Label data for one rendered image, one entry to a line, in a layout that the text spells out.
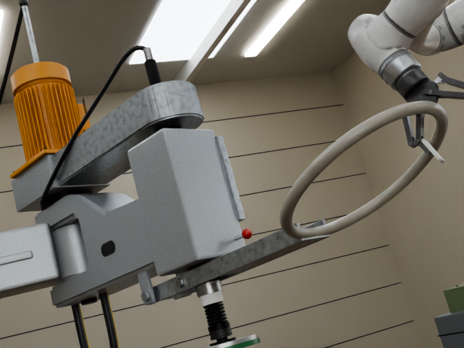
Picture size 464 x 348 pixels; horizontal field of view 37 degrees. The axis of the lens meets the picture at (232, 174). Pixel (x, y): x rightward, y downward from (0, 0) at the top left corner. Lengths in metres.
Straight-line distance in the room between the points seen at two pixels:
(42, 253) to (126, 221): 0.46
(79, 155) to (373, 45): 1.16
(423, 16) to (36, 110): 1.57
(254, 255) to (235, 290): 6.19
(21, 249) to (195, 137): 0.83
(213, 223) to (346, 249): 6.85
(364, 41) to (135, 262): 1.01
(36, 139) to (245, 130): 6.18
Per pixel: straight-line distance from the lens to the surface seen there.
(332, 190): 9.01
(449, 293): 2.28
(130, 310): 7.67
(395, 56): 1.73
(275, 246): 1.85
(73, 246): 2.61
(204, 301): 2.12
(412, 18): 1.73
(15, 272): 2.61
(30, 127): 2.74
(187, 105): 2.16
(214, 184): 2.14
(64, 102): 2.78
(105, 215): 2.37
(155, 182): 2.12
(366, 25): 1.78
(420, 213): 8.65
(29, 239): 2.63
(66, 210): 2.56
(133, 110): 2.21
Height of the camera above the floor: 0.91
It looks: 13 degrees up
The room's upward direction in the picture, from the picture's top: 16 degrees counter-clockwise
